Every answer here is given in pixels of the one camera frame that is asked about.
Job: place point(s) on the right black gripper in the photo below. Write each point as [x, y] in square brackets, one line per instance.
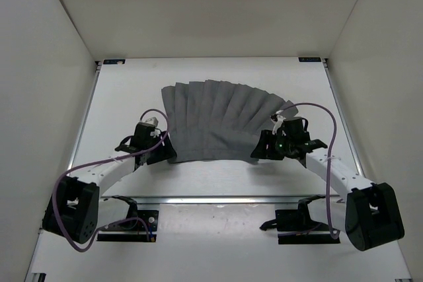
[262, 152]

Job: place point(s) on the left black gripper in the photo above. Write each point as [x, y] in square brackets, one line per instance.
[167, 151]

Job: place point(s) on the grey pleated skirt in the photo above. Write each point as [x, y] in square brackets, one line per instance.
[219, 120]

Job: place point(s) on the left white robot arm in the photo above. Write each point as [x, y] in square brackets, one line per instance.
[78, 197]

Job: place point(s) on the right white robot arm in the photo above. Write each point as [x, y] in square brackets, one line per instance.
[368, 213]

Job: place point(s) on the right blue corner label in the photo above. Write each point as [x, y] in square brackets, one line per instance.
[309, 59]

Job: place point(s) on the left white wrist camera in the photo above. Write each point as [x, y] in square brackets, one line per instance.
[153, 122]

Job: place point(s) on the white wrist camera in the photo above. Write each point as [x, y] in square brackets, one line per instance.
[153, 122]
[277, 119]

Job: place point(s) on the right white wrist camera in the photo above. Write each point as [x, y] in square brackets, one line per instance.
[277, 119]

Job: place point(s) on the aluminium front table rail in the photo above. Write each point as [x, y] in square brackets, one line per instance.
[218, 200]

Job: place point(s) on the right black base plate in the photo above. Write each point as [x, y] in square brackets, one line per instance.
[293, 231]

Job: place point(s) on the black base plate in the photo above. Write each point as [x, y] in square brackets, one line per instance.
[134, 231]
[293, 231]

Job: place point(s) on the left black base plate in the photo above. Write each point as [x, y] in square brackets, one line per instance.
[134, 231]

